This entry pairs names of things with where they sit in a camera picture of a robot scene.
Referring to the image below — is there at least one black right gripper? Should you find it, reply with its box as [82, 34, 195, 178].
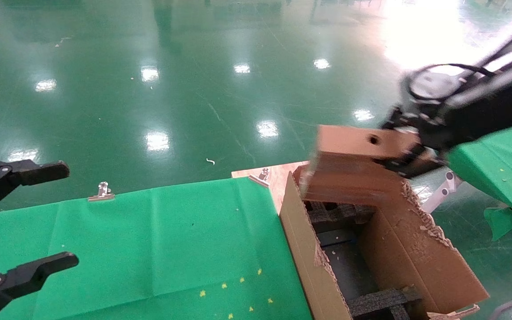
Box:
[377, 73, 512, 179]

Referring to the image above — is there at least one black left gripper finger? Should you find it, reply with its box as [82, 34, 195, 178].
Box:
[0, 252, 79, 320]
[0, 159, 70, 218]

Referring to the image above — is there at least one small cardboard box with hole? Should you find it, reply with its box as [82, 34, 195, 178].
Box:
[309, 124, 421, 178]

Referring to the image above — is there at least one large open cardboard carton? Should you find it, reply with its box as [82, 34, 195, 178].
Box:
[279, 160, 490, 320]

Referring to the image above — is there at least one white table leg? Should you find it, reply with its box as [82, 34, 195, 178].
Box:
[420, 171, 463, 214]

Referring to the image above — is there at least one silver binder clip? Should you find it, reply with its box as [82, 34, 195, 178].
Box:
[248, 168, 271, 188]
[88, 181, 116, 202]

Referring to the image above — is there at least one black foam insert block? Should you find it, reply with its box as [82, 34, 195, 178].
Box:
[348, 287, 423, 320]
[305, 201, 376, 225]

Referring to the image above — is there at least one large green tablecloth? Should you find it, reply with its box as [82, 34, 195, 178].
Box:
[0, 177, 312, 320]

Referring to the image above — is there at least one black foam bottom liner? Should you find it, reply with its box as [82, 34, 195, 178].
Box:
[318, 229, 385, 303]

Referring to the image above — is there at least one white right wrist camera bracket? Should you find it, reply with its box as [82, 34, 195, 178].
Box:
[409, 60, 512, 107]

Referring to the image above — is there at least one black camera cable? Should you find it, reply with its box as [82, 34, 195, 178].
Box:
[404, 18, 512, 105]

